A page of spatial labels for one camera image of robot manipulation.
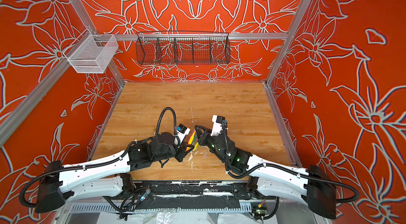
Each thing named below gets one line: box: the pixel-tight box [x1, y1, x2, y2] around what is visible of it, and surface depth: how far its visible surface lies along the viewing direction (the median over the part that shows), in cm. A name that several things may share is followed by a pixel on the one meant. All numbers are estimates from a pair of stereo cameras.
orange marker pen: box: [187, 131, 197, 145], surface depth 71 cm
